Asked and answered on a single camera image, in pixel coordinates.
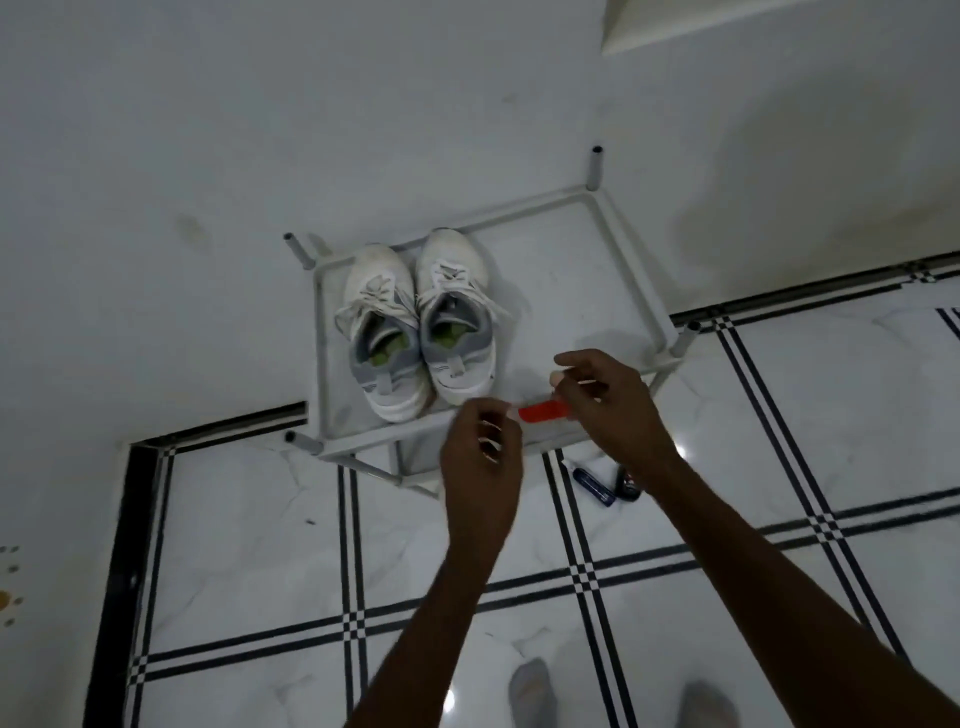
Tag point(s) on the person's right hand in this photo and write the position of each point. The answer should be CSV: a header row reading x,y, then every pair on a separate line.
x,y
622,424

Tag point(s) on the person's left hand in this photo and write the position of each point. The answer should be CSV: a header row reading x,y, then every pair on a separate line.
x,y
476,495

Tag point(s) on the red plastic lid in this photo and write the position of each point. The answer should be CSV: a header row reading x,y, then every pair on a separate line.
x,y
544,411

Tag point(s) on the white shoelace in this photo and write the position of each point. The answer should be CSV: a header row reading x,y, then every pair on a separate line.
x,y
461,277
375,292

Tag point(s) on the white sneaker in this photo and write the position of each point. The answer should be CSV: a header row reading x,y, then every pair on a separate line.
x,y
382,262
450,247

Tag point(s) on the person's left forearm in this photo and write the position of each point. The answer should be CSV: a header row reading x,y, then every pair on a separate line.
x,y
427,645

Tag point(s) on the person's right forearm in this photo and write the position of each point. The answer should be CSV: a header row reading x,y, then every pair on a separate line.
x,y
795,600

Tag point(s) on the black shoe polish container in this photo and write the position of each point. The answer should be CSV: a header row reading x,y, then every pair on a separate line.
x,y
628,487

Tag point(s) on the grey metal shelf rack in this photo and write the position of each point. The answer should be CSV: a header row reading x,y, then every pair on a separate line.
x,y
570,285

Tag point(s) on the dark blue spray bottle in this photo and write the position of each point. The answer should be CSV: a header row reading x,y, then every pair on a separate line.
x,y
596,487

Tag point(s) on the white sock with orange print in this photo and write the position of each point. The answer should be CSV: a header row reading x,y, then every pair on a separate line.
x,y
532,697
709,709

